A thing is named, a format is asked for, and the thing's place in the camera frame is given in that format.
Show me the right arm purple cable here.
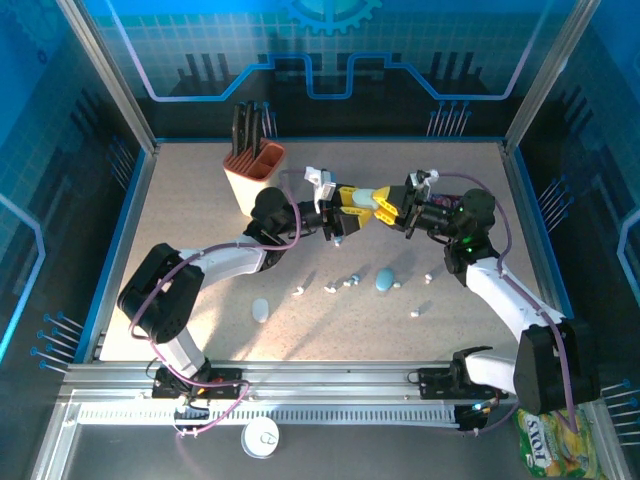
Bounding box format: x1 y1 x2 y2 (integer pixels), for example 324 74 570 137
434 171 581 436

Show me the yellow green candy bag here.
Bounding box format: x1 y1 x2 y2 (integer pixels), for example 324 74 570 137
514 407 601 480

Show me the beige knife block orange top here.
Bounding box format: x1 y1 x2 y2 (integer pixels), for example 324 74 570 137
222 141 289 217

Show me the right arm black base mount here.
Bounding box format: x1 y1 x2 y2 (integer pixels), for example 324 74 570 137
417 367 509 401

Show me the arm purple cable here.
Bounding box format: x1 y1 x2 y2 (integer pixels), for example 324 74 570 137
434 171 581 436
128 168 309 439

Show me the white slotted cable duct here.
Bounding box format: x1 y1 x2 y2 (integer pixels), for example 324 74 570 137
77 403 461 427

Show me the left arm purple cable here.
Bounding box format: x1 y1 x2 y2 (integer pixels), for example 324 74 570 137
128 168 309 439

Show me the long aluminium base rail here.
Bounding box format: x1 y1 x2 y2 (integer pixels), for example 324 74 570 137
59 360 601 401

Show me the black controller box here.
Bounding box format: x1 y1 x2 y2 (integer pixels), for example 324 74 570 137
455 403 489 434

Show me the aluminium side rail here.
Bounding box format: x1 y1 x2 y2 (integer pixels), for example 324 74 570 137
74 142 162 364
501 142 589 364

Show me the aluminium frame post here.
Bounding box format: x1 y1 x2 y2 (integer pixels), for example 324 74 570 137
54 0 161 154
502 0 601 151

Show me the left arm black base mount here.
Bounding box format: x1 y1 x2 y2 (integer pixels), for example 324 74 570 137
151 366 247 401

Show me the white round lid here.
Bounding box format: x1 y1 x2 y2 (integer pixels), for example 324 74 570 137
240 417 281 459

